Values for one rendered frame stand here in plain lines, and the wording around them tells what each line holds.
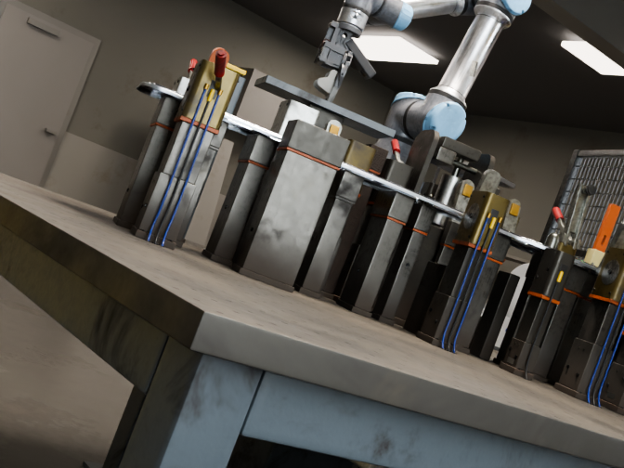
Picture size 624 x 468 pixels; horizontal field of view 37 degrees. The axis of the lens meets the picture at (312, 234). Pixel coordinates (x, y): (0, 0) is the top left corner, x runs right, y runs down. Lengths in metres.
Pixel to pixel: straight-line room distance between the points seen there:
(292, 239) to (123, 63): 8.93
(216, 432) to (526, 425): 0.42
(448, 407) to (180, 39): 10.03
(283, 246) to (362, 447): 0.82
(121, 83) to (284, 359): 9.83
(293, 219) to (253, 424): 0.91
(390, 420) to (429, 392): 0.06
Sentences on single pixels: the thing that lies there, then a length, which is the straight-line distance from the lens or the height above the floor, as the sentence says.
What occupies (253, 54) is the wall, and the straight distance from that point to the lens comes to 11.45.
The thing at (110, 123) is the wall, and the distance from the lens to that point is 10.69.
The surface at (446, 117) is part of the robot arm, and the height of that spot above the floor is 1.27.
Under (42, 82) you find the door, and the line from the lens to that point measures 10.36.
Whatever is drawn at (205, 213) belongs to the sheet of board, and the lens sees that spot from 10.86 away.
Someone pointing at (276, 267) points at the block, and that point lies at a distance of 1.85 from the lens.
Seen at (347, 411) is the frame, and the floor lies 0.63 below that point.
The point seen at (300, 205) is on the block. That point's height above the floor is 0.87.
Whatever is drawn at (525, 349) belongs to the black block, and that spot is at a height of 0.76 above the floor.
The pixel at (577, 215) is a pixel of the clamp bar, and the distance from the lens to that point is 2.52.
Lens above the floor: 0.78
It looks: 1 degrees up
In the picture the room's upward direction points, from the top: 21 degrees clockwise
